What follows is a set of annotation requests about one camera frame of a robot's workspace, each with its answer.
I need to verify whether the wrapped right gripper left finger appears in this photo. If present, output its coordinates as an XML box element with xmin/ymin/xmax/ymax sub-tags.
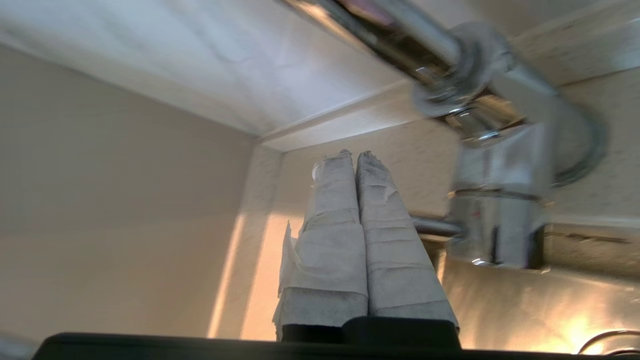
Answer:
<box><xmin>272</xmin><ymin>149</ymin><xmax>369</xmax><ymax>343</ymax></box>

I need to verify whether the wrapped right gripper right finger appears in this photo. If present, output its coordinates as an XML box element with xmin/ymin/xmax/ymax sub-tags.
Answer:
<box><xmin>356</xmin><ymin>151</ymin><xmax>461</xmax><ymax>348</ymax></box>

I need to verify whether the chrome gooseneck kitchen faucet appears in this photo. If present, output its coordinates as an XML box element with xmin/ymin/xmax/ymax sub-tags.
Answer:
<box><xmin>280</xmin><ymin>0</ymin><xmax>609</xmax><ymax>272</ymax></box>

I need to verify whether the stainless steel sink basin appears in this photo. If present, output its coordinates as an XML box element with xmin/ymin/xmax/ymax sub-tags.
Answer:
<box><xmin>435</xmin><ymin>235</ymin><xmax>640</xmax><ymax>354</ymax></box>

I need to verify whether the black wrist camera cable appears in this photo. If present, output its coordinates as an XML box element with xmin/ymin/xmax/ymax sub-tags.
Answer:
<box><xmin>577</xmin><ymin>329</ymin><xmax>640</xmax><ymax>356</ymax></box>

